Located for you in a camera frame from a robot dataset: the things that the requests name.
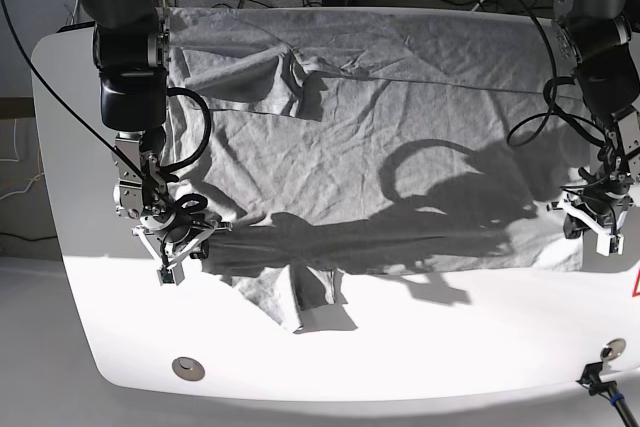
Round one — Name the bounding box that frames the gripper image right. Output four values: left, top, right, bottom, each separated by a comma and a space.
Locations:
547, 174, 634, 240

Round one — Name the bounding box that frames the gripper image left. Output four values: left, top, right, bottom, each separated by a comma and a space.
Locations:
132, 206, 233, 270

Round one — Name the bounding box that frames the grey T-shirt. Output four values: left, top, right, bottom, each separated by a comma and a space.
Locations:
169, 8, 589, 332

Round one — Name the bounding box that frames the red warning sticker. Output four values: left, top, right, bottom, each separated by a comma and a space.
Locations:
632, 268, 640, 298

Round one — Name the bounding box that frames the silver disc near left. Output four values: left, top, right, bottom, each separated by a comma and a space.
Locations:
171, 357, 206, 382

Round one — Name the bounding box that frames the silver disc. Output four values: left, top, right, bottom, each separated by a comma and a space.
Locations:
600, 338, 627, 362
171, 357, 206, 382

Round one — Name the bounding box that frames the silver disc near right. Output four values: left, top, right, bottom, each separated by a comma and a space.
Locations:
600, 338, 627, 362

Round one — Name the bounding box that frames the black clamp with cable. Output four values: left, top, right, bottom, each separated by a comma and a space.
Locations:
577, 362, 639, 427

